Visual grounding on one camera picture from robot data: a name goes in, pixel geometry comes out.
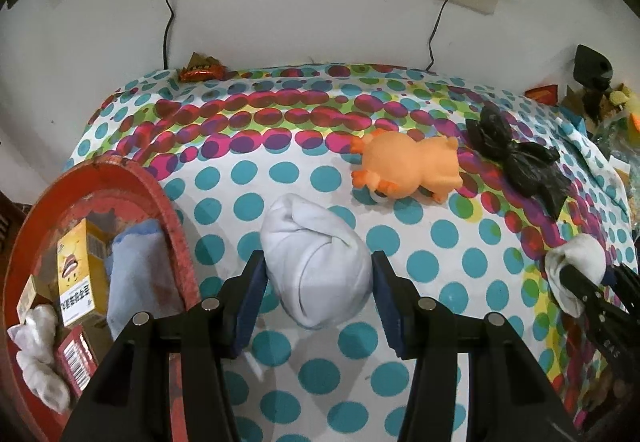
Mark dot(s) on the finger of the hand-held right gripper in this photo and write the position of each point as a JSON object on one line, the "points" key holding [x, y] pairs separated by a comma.
{"points": [[611, 276], [607, 317]]}

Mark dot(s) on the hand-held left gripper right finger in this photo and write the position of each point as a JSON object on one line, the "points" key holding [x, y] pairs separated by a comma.
{"points": [[387, 307]]}

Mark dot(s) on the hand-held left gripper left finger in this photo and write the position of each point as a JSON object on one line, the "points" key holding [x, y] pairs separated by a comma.
{"points": [[247, 312]]}

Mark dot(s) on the small white sock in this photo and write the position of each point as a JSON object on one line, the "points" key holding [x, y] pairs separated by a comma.
{"points": [[580, 252]]}

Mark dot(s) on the red plastic basin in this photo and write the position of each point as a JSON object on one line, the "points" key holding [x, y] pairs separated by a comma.
{"points": [[172, 232]]}

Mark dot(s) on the red barcode box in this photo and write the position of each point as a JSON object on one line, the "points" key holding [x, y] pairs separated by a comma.
{"points": [[75, 362]]}

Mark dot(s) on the light blue cloth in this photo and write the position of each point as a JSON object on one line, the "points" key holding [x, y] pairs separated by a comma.
{"points": [[140, 272]]}

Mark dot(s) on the clear plastic bag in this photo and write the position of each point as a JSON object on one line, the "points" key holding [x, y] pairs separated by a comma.
{"points": [[617, 147]]}

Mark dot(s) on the black plastic bag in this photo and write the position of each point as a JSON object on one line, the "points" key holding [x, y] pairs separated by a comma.
{"points": [[530, 172]]}

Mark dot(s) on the polka dot sheet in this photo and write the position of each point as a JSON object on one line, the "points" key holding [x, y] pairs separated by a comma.
{"points": [[300, 182]]}

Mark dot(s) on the orange toy pig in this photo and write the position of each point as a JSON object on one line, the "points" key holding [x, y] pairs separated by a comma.
{"points": [[400, 162]]}

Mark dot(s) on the blue fabric piece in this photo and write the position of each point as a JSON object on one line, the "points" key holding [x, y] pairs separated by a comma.
{"points": [[572, 117]]}

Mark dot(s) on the yellow printed box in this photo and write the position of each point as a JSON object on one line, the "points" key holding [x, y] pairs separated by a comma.
{"points": [[80, 282]]}

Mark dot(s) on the yellow plush toy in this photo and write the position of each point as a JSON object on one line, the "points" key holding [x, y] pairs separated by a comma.
{"points": [[622, 99]]}

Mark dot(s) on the red packet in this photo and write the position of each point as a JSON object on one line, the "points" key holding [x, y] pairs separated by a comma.
{"points": [[542, 94]]}

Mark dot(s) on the black clamp stand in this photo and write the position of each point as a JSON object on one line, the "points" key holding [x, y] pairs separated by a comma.
{"points": [[592, 72]]}

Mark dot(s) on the small cardboard box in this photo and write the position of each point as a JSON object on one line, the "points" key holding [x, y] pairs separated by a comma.
{"points": [[32, 294]]}

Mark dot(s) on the long white sock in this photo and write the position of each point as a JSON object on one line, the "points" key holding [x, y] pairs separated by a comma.
{"points": [[37, 362]]}

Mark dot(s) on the orange candy wrapper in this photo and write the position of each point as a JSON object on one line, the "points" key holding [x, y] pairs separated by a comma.
{"points": [[200, 69]]}

